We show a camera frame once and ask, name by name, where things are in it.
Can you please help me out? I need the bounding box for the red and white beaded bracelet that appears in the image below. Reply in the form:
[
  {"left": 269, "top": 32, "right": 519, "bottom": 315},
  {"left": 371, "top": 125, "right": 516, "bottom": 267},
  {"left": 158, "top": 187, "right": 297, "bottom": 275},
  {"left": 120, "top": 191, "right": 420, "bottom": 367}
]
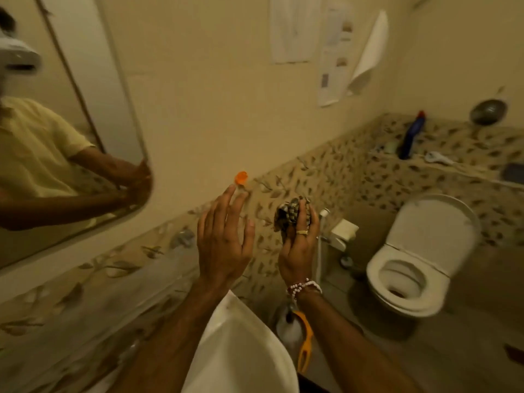
[{"left": 286, "top": 278, "right": 323, "bottom": 302}]

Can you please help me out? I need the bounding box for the rounded wall mirror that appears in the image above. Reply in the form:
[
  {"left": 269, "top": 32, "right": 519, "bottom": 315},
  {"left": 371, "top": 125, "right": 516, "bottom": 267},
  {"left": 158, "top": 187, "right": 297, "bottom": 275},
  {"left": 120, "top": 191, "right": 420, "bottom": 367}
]
[{"left": 0, "top": 0, "right": 153, "bottom": 270}]

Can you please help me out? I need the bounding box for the white toilet paper holder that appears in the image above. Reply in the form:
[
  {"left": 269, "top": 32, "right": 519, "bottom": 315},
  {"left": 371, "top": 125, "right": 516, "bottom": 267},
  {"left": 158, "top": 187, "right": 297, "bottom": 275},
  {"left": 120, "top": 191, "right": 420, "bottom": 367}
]
[{"left": 329, "top": 218, "right": 360, "bottom": 253}]

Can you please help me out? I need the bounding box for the white ceramic sink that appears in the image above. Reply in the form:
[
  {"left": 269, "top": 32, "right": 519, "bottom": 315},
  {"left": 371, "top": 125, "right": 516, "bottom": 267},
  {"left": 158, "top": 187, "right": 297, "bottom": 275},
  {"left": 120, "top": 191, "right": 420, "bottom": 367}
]
[{"left": 86, "top": 290, "right": 300, "bottom": 393}]

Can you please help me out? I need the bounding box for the printed paper sheet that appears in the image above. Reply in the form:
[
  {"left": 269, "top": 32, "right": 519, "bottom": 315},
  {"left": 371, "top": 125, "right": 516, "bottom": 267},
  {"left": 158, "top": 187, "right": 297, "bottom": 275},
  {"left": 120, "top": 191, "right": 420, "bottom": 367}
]
[{"left": 317, "top": 2, "right": 355, "bottom": 108}]

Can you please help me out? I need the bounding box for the person's left forearm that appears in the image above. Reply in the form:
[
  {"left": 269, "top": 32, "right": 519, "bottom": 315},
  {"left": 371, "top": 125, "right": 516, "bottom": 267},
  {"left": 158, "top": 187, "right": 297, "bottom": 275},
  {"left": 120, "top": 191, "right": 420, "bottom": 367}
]
[{"left": 108, "top": 280, "right": 230, "bottom": 393}]

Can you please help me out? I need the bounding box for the white sprayer head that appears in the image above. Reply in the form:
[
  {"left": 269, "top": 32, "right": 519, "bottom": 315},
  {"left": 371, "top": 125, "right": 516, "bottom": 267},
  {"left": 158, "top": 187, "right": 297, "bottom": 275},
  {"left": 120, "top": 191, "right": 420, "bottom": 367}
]
[{"left": 424, "top": 151, "right": 455, "bottom": 166}]

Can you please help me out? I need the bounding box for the frosted glass shelf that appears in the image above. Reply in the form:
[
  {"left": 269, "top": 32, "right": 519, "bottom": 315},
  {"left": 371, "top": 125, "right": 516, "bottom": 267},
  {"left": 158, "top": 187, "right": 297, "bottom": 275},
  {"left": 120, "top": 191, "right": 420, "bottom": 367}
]
[{"left": 0, "top": 237, "right": 201, "bottom": 393}]

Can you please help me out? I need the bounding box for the person's right forearm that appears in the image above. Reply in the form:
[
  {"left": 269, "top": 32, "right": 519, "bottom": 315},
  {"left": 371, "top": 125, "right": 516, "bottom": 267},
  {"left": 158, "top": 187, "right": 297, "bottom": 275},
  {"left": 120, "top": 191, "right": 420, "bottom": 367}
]
[{"left": 296, "top": 288, "right": 422, "bottom": 393}]

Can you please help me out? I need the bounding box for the checkered cloth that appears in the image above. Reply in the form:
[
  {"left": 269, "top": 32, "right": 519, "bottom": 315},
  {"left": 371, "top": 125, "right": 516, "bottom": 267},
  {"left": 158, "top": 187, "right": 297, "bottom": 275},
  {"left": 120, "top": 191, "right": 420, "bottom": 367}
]
[{"left": 273, "top": 196, "right": 313, "bottom": 242}]

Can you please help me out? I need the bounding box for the person's left hand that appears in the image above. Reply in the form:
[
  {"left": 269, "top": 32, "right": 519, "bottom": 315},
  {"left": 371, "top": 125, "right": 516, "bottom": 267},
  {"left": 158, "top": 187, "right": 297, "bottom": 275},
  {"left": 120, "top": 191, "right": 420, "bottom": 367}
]
[{"left": 196, "top": 183, "right": 256, "bottom": 291}]

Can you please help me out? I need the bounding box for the person's right hand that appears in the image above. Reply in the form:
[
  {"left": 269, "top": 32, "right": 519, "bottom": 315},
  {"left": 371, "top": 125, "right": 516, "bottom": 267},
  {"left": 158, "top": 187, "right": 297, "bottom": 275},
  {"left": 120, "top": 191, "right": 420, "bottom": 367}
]
[{"left": 278, "top": 199, "right": 321, "bottom": 288}]

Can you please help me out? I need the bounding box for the blue toilet cleaner bottle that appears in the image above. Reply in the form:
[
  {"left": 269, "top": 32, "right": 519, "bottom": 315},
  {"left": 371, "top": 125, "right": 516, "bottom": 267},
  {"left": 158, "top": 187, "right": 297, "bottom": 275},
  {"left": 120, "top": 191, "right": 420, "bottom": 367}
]
[{"left": 397, "top": 110, "right": 426, "bottom": 161}]

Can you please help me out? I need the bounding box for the orange plastic squeegee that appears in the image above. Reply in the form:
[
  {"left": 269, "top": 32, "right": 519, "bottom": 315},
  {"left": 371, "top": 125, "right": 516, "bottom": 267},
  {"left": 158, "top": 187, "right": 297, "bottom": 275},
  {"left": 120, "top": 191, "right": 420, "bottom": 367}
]
[{"left": 293, "top": 309, "right": 315, "bottom": 374}]

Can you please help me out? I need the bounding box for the white spray bottle black trigger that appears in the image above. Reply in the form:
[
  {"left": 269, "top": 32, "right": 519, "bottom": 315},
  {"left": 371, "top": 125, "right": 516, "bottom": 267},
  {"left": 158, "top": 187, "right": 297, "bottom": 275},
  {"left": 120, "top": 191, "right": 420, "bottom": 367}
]
[{"left": 275, "top": 305, "right": 305, "bottom": 356}]

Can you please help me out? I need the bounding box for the dark square floor drain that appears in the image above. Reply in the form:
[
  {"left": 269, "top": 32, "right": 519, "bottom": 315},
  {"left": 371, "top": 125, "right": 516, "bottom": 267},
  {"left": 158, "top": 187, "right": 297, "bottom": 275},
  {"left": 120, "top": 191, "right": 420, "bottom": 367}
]
[{"left": 504, "top": 343, "right": 524, "bottom": 366}]

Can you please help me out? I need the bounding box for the dark flat object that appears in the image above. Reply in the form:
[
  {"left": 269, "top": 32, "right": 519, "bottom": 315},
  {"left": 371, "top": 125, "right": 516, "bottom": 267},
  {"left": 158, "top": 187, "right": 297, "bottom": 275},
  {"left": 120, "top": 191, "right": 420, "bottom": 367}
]
[{"left": 500, "top": 162, "right": 524, "bottom": 186}]

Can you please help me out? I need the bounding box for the white bidet sprayer with hose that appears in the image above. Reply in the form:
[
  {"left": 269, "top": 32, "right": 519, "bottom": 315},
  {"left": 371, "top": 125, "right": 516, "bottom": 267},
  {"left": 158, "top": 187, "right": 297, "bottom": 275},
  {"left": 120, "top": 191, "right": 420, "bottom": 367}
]
[{"left": 315, "top": 207, "right": 331, "bottom": 283}]

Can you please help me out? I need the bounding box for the chrome shelf bracket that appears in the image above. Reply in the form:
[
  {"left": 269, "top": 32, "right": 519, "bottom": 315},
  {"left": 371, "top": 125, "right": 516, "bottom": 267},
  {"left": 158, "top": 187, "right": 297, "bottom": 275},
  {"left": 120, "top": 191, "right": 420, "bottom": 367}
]
[{"left": 170, "top": 227, "right": 197, "bottom": 249}]

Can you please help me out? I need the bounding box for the curled white paper sheet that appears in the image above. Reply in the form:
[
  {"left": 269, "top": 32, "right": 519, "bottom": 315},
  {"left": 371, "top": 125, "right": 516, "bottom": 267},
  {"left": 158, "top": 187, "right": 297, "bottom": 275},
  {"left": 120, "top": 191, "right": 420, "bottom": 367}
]
[{"left": 347, "top": 10, "right": 390, "bottom": 97}]

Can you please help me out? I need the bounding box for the dark round vessel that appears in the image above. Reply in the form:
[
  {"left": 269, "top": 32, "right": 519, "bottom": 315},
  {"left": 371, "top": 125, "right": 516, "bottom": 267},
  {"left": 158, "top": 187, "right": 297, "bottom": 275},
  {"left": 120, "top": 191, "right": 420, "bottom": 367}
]
[{"left": 469, "top": 98, "right": 508, "bottom": 127}]

